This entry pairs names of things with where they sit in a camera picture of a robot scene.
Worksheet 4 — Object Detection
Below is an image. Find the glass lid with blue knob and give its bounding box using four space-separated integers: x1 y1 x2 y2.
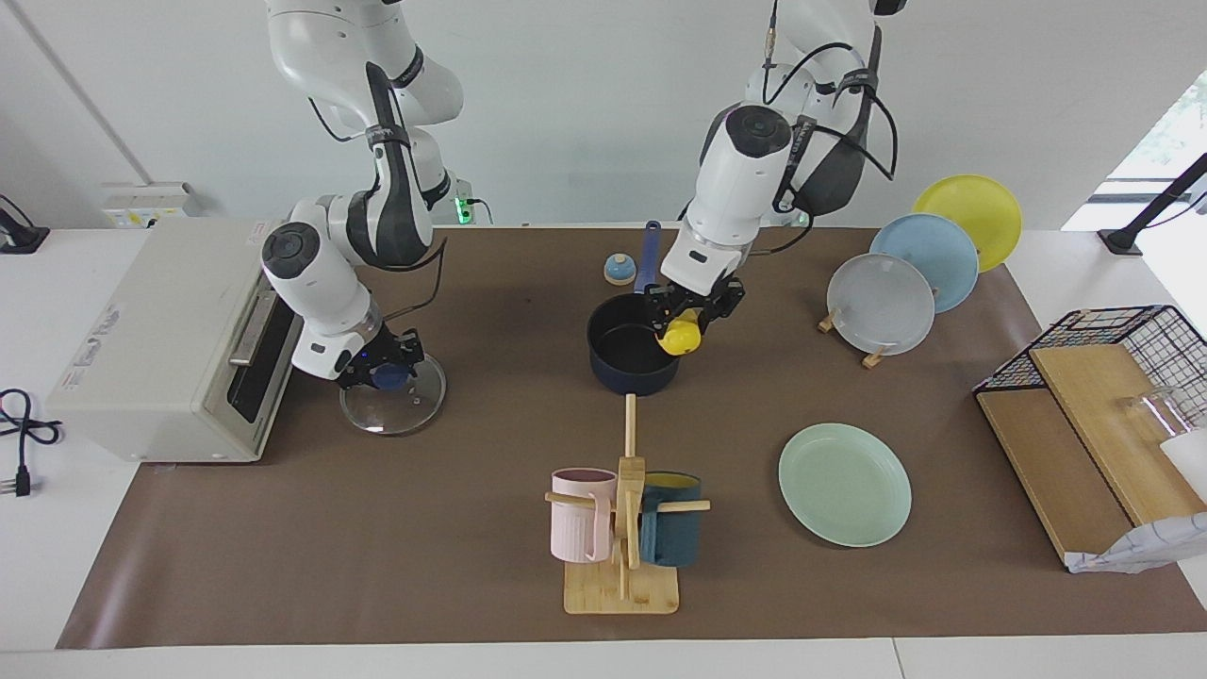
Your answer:
339 354 447 437

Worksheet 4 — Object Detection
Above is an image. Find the wooden plate rack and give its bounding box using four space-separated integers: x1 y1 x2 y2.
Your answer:
818 283 939 369

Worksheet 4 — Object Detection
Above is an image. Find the grey plate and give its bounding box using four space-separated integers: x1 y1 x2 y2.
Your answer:
827 253 936 356

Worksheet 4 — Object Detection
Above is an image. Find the pale green plate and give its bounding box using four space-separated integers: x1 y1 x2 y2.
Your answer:
779 422 913 548

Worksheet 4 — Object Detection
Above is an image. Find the light blue plate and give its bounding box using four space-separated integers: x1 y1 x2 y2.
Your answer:
869 213 980 314

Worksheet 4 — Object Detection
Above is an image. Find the yellow plate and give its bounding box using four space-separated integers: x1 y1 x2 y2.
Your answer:
913 174 1023 273

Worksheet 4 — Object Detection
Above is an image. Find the brown table mat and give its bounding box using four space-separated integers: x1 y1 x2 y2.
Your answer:
57 226 1207 650

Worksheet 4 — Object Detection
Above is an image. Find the beige toaster oven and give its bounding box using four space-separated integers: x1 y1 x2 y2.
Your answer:
45 219 307 463

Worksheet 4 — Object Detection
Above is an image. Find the dark blue mug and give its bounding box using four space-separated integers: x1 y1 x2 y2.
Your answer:
639 472 703 568

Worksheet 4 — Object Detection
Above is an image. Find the pink mug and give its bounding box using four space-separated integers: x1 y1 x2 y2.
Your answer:
551 469 619 564

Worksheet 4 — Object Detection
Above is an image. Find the white power strip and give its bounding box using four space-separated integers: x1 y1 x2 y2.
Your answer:
102 182 201 228

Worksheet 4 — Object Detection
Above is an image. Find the wooden mug tree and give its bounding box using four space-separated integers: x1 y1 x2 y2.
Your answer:
545 394 710 616

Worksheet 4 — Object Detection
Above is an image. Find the wooden shelf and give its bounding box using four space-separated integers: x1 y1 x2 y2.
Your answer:
976 344 1207 567

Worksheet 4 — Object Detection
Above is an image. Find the clear glass cup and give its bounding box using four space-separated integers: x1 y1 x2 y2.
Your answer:
1120 385 1191 446

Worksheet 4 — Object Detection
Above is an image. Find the black slanted stand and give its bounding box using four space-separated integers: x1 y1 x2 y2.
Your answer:
1099 151 1207 256

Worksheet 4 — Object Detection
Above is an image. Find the black pot with blue handle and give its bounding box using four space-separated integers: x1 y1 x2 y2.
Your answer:
587 222 682 395

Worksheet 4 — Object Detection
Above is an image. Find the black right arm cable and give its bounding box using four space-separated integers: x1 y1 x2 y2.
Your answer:
306 61 449 322

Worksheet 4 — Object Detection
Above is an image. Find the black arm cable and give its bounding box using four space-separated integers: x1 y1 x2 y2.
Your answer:
306 61 449 322
759 0 899 256

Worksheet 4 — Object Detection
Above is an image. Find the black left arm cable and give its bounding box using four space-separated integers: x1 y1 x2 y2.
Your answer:
759 0 899 256

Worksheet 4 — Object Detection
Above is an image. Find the black power cable with plug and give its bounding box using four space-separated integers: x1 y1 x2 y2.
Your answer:
0 389 63 499

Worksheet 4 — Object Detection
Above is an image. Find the black clamp with cable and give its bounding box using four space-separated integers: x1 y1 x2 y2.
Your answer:
0 195 50 254

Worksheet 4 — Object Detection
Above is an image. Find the black wire basket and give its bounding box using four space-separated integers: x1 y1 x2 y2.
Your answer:
973 305 1207 435

